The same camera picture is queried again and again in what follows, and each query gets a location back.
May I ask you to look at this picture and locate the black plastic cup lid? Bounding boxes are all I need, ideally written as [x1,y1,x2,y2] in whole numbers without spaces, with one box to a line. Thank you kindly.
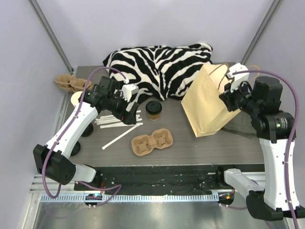
[145,100,162,115]

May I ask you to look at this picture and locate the brown pulp cup carrier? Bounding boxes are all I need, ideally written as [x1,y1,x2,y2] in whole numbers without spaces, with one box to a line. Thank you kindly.
[131,128,173,156]
[55,74,87,93]

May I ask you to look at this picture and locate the brown paper takeout bag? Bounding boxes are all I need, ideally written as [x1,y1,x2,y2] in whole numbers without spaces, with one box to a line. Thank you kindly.
[181,63,241,137]

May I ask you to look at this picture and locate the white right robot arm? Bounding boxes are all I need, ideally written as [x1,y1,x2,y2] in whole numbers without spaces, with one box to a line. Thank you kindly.
[215,76,305,221]

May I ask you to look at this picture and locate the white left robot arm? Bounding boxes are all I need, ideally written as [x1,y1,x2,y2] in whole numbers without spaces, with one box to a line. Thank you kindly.
[33,77,139,190]

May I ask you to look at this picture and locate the white wrapped straw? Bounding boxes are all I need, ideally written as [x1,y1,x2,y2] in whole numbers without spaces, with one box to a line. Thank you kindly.
[94,118,121,124]
[96,114,140,120]
[102,126,139,150]
[100,122,143,129]

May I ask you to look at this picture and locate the olive green folded cloth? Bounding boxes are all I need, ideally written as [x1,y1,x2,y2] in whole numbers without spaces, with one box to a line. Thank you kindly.
[221,112,256,138]

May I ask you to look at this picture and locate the stack of black lids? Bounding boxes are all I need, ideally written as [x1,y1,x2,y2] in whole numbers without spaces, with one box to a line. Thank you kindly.
[81,123,94,137]

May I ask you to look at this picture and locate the stack of paper cups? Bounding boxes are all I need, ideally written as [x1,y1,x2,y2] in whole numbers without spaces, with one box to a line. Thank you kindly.
[70,91,82,107]

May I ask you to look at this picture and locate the single black plastic lid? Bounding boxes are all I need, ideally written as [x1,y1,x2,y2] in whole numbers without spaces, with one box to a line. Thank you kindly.
[71,141,81,156]

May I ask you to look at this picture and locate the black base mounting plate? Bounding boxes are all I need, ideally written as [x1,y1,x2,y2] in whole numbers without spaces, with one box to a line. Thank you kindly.
[73,166,245,191]

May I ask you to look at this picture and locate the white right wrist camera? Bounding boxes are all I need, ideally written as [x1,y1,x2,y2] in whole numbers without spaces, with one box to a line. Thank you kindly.
[226,63,249,92]

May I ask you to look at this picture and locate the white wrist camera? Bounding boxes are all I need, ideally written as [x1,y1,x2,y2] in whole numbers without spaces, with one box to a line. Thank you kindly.
[226,63,249,92]
[121,84,139,102]

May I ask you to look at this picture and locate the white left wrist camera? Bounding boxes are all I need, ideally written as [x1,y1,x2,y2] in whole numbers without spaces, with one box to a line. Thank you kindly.
[121,84,139,102]

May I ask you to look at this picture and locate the white slotted cable duct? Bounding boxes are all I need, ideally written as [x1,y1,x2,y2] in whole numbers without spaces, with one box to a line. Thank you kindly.
[41,193,219,203]

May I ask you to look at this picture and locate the aluminium frame rail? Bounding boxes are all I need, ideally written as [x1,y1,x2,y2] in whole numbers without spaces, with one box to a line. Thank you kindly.
[28,0,74,73]

